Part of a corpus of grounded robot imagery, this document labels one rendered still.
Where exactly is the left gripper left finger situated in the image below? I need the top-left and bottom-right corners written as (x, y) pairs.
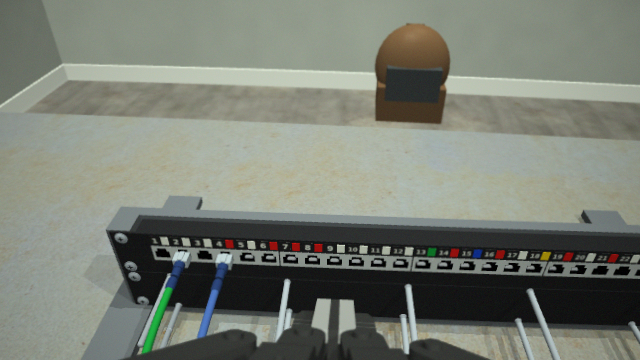
top-left (120, 299), bottom-right (335, 360)

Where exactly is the green cable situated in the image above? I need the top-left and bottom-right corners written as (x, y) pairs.
top-left (141, 276), bottom-right (178, 354)

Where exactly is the black network patch panel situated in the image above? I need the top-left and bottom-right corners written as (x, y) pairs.
top-left (81, 195), bottom-right (640, 360)

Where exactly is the blue cable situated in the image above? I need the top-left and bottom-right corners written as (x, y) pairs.
top-left (197, 279), bottom-right (223, 338)

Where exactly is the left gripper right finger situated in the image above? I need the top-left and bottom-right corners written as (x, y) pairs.
top-left (332, 299), bottom-right (491, 360)

